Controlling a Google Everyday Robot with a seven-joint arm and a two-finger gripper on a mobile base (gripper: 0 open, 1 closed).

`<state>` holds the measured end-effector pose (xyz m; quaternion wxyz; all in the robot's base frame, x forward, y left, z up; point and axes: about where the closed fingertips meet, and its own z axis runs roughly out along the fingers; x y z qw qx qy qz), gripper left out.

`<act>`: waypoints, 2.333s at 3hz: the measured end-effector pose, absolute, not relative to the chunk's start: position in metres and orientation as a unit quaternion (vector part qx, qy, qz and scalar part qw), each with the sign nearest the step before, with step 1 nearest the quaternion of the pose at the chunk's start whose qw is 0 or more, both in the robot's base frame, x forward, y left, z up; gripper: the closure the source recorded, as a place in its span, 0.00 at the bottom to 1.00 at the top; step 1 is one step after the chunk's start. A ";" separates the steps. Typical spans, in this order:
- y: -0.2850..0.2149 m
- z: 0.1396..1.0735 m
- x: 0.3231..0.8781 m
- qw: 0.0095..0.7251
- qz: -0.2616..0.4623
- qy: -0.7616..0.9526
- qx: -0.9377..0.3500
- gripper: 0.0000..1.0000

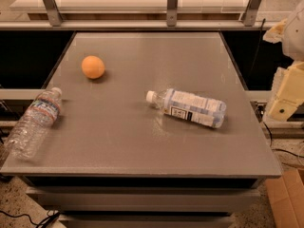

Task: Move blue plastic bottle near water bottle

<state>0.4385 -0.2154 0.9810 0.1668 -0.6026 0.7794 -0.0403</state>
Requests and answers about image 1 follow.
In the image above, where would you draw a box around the clear water bottle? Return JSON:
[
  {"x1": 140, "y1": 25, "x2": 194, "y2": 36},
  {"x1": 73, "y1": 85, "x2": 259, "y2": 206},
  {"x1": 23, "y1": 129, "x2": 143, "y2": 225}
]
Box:
[{"x1": 5, "y1": 87, "x2": 62, "y2": 160}]

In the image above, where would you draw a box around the black floor cable left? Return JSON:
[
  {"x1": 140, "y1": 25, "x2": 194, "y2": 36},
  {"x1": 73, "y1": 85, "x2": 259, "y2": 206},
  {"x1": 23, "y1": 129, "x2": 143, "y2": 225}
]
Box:
[{"x1": 0, "y1": 209, "x2": 61, "y2": 228}]

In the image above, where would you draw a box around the metal rail frame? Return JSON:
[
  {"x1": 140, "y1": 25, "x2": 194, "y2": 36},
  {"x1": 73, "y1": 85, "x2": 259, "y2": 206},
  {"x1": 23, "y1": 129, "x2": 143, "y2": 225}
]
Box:
[{"x1": 0, "y1": 0, "x2": 285, "y2": 31}]

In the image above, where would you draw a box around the black cable right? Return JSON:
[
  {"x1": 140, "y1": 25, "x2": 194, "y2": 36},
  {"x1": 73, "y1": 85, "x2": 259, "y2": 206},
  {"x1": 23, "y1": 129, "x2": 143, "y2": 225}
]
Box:
[{"x1": 246, "y1": 17, "x2": 304, "y2": 169}]

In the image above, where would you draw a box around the blue label plastic bottle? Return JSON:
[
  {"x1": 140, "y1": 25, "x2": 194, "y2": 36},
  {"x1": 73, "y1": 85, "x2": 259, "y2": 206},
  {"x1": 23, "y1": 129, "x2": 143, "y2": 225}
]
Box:
[{"x1": 146, "y1": 88, "x2": 226, "y2": 128}]

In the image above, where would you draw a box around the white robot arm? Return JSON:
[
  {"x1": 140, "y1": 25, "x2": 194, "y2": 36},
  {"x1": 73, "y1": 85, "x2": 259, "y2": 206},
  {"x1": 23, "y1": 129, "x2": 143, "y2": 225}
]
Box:
[{"x1": 263, "y1": 1, "x2": 304, "y2": 122}]

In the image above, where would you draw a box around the grey drawer cabinet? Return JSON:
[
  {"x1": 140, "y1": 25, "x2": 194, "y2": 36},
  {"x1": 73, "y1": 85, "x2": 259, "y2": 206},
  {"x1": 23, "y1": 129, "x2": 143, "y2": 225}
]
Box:
[{"x1": 2, "y1": 32, "x2": 281, "y2": 228}]

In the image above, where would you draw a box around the orange ball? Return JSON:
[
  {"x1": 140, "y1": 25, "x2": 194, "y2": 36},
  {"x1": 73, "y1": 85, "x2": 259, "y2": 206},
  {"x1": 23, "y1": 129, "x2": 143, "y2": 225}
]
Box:
[{"x1": 81, "y1": 56, "x2": 105, "y2": 79}]

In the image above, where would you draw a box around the cardboard box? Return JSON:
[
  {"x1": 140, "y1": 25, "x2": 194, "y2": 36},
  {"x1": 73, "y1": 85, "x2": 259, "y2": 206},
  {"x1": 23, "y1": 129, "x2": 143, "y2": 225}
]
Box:
[{"x1": 265, "y1": 169, "x2": 304, "y2": 228}]

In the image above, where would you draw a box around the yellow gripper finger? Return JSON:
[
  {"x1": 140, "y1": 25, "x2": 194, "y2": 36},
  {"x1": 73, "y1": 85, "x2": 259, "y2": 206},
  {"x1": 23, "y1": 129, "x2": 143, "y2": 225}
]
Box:
[
  {"x1": 263, "y1": 19, "x2": 287, "y2": 44},
  {"x1": 266, "y1": 61, "x2": 304, "y2": 122}
]

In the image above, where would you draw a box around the white table behind glass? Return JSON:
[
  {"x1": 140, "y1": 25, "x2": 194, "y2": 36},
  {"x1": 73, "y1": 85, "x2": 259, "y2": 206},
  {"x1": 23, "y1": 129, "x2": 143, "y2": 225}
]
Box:
[{"x1": 55, "y1": 0, "x2": 249, "y2": 20}]

